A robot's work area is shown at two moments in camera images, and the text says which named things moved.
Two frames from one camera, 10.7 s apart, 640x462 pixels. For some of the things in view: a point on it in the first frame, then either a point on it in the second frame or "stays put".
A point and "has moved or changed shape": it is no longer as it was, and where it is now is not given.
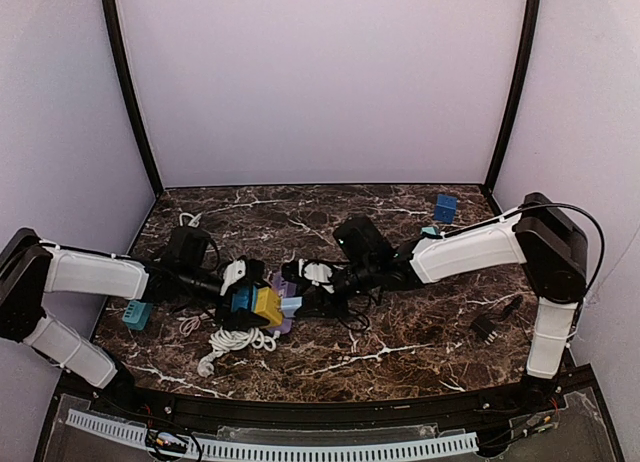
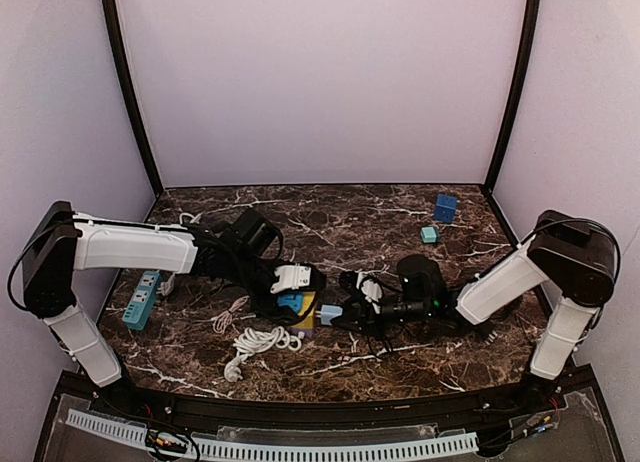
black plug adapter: [484, 329] stays put
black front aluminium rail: [309, 414] stays put
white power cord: [228, 340] to [251, 341]
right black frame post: [520, 88] stays put
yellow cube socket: [268, 305] has moved or changed shape
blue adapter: [240, 298] has moved or changed shape
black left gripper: [244, 286] to [279, 302]
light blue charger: [290, 305] has moved or changed shape
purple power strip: [286, 289] has moved or changed shape
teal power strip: [137, 314] stays put
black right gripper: [308, 289] to [361, 312]
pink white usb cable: [192, 323] has moved or changed shape
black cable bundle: [358, 328] has moved or changed shape
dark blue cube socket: [446, 208] stays put
